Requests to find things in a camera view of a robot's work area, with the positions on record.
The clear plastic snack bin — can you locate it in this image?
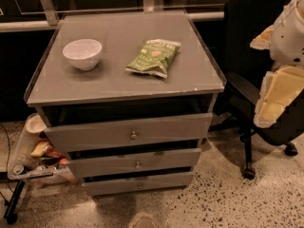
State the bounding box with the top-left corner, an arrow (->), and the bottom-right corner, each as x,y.
8,113 -> 77,188

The soda can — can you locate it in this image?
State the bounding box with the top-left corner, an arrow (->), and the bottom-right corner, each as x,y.
13,164 -> 26,175

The white cup in bin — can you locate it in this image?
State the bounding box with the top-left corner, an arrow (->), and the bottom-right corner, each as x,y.
25,113 -> 47,133

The grey drawer cabinet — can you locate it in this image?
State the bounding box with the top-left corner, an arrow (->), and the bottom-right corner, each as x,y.
25,10 -> 225,184

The black stand leg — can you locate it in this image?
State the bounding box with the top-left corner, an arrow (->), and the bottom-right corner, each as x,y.
4,180 -> 25,224

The green chip bag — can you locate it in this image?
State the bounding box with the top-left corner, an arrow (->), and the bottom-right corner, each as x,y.
125,39 -> 181,79

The black office chair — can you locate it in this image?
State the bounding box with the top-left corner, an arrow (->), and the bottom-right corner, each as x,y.
214,0 -> 304,180

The red snack packet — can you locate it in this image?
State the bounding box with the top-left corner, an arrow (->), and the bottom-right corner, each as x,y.
45,146 -> 64,159

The yellow snack packet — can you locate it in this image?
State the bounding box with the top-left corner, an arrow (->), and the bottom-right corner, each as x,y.
30,142 -> 49,158

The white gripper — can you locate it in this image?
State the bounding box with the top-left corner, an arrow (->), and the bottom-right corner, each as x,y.
250,0 -> 304,128

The grey drawer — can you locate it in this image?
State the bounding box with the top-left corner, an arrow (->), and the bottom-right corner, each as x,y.
68,148 -> 201,178
82,172 -> 194,196
45,113 -> 212,152

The white ceramic bowl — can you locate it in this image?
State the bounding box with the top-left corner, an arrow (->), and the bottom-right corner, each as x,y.
63,39 -> 103,70

